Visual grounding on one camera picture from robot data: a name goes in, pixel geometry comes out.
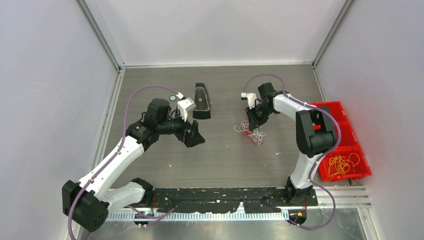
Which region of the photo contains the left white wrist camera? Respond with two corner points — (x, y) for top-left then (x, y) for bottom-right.
(176, 92), (196, 122)

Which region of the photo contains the red plastic bin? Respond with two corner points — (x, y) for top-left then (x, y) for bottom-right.
(313, 101), (372, 182)

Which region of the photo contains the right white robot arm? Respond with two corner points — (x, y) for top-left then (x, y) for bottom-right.
(240, 82), (338, 205)

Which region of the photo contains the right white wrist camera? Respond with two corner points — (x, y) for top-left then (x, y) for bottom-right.
(240, 92), (258, 109)

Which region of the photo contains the yellow wire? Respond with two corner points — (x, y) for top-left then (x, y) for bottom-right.
(327, 152), (361, 178)

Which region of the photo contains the black metronome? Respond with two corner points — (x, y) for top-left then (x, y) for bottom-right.
(192, 82), (212, 120)

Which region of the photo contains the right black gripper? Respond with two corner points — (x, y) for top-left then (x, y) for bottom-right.
(245, 103), (275, 131)

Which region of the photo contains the red wire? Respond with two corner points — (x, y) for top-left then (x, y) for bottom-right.
(241, 129), (264, 145)

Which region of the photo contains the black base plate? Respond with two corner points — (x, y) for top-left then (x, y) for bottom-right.
(145, 187), (318, 214)

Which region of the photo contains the white slotted cable duct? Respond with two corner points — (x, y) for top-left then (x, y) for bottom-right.
(106, 210), (289, 222)

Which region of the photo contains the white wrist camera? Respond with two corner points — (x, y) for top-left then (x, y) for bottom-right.
(176, 92), (196, 122)
(240, 92), (258, 109)

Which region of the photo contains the white wire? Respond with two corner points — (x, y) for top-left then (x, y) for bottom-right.
(233, 120), (267, 146)

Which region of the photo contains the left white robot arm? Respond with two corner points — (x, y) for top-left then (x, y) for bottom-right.
(61, 97), (205, 233)

